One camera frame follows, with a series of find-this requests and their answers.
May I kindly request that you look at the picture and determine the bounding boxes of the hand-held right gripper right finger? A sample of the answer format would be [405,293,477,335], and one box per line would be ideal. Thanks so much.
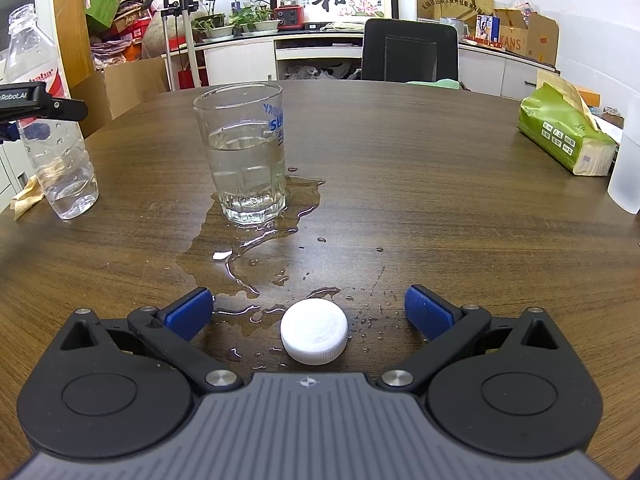
[377,284,562,393]

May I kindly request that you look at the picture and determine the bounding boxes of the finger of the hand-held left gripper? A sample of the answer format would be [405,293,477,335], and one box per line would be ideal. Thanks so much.
[44,95,89,122]
[0,121,52,144]

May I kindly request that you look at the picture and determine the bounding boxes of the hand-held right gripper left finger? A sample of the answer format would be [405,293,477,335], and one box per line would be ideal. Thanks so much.
[59,287,245,395]

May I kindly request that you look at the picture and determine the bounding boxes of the clear plastic water bottle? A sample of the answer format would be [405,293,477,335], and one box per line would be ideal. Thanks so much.
[2,2,100,221]

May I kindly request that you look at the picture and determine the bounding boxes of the white bottle cap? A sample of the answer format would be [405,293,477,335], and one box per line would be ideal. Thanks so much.
[279,300,349,365]

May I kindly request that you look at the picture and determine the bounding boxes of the clear glass cup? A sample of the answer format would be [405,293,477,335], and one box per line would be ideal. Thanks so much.
[193,82,289,226]

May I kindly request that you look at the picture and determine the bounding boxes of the yellow crumpled paper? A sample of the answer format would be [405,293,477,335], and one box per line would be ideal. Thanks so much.
[9,175,49,221]

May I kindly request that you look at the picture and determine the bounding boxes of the brown cardboard box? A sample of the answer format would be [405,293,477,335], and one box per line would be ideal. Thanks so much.
[102,57,172,119]

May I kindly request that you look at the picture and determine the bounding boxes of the wooden shelf unit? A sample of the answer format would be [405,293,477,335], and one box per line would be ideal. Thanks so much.
[49,0,151,89]

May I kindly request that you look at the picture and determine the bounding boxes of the spilled water puddle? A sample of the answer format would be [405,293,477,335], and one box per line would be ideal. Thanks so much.
[175,164,347,312]

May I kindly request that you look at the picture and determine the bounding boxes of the green carton box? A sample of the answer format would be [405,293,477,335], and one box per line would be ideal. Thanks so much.
[84,0,124,34]

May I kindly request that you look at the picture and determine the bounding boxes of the small potted plant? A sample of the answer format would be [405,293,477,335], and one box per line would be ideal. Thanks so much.
[192,12,236,42]
[229,4,282,36]

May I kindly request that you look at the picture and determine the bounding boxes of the white counter cabinet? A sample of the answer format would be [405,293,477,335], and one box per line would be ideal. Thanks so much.
[192,32,562,102]

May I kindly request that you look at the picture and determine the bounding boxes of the green tissue pack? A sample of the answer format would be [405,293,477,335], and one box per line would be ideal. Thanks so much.
[516,70,619,177]

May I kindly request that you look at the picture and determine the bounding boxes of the white translucent container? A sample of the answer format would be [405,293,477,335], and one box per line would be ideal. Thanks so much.
[606,104,640,216]

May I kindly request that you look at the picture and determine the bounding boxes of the black office chair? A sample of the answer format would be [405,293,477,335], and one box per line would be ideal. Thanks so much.
[360,18,460,84]

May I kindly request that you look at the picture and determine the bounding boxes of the open cardboard box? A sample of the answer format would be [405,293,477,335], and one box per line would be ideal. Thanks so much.
[492,7,560,67]

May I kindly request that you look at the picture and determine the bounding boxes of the gold wall plaque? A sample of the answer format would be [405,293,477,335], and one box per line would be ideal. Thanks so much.
[415,0,496,37]

